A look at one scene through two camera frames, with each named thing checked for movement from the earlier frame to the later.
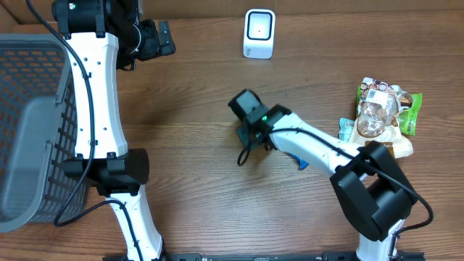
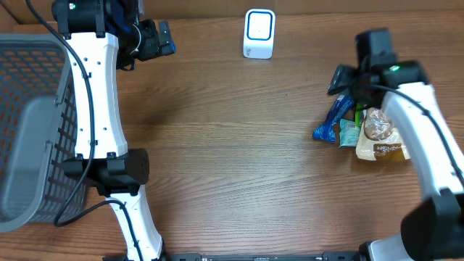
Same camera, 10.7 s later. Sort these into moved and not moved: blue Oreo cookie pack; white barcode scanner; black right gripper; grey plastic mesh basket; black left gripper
Moved: black right gripper; blue Oreo cookie pack
Not moved: grey plastic mesh basket; white barcode scanner; black left gripper
